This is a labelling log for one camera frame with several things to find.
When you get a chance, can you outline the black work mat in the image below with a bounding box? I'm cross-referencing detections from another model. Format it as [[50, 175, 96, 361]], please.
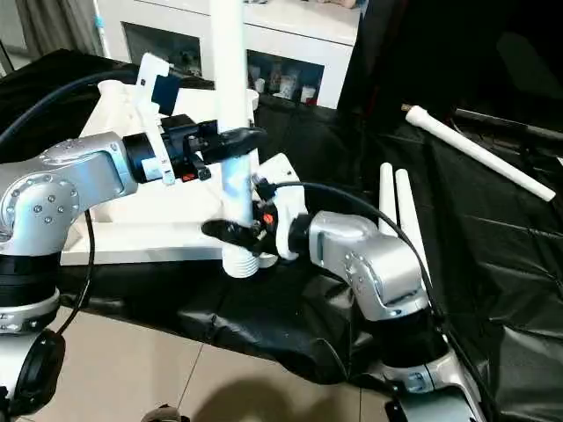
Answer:
[[0, 35, 563, 422]]

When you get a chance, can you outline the white cabinet with glass doors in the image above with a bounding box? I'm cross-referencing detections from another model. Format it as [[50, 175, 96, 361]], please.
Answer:
[[95, 0, 362, 111]]

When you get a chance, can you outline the black left wrist camera cable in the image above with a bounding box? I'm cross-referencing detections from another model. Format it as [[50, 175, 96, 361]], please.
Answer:
[[0, 69, 143, 337]]

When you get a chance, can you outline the white plastic table top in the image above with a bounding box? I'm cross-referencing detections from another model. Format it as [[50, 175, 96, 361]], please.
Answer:
[[57, 79, 267, 266]]

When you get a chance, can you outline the white plastic table leg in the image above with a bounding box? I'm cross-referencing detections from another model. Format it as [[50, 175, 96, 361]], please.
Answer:
[[208, 0, 279, 280], [394, 169, 434, 287], [378, 163, 402, 240], [401, 103, 558, 204]]

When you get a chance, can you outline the robot leg with black foot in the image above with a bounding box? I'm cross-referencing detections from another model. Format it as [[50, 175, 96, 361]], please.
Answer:
[[144, 404, 191, 422]]

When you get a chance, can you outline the black metal bar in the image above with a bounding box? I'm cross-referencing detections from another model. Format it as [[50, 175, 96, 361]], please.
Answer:
[[453, 107, 563, 143]]

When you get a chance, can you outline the grey curtain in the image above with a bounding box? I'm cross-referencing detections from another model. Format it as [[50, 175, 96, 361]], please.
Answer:
[[18, 0, 99, 59]]

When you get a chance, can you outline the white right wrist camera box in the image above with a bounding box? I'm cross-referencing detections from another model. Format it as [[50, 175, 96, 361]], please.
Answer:
[[253, 152, 305, 212]]

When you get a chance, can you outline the white teal mop handle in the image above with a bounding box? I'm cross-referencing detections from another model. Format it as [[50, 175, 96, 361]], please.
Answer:
[[91, 9, 112, 61]]

